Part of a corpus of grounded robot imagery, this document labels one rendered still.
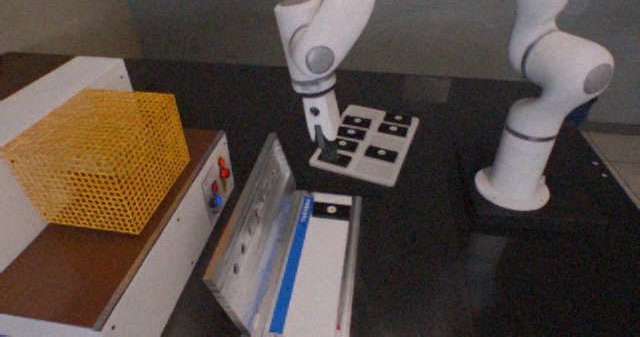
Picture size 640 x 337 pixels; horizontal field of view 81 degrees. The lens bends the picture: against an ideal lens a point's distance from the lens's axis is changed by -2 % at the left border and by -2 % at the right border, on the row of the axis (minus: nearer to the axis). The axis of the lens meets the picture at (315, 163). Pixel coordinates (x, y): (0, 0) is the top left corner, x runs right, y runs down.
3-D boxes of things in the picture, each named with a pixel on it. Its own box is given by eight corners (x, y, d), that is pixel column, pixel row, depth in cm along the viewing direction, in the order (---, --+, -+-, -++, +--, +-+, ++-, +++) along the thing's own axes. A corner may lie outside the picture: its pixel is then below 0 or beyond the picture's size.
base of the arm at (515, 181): (533, 170, 112) (554, 114, 101) (559, 212, 96) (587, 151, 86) (467, 167, 114) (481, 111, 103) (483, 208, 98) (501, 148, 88)
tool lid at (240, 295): (211, 279, 61) (202, 279, 61) (254, 340, 71) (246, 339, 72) (275, 132, 95) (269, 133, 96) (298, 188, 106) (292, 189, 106)
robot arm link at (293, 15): (340, 74, 68) (327, 58, 76) (327, -2, 60) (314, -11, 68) (295, 87, 67) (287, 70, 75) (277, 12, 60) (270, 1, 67)
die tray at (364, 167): (393, 187, 110) (393, 184, 110) (308, 164, 119) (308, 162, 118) (419, 121, 139) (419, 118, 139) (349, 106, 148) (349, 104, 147)
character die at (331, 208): (349, 221, 97) (349, 218, 96) (311, 217, 98) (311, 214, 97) (350, 208, 101) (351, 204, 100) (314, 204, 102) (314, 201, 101)
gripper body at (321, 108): (330, 91, 68) (340, 143, 75) (336, 68, 76) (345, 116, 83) (290, 96, 70) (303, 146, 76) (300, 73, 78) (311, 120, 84)
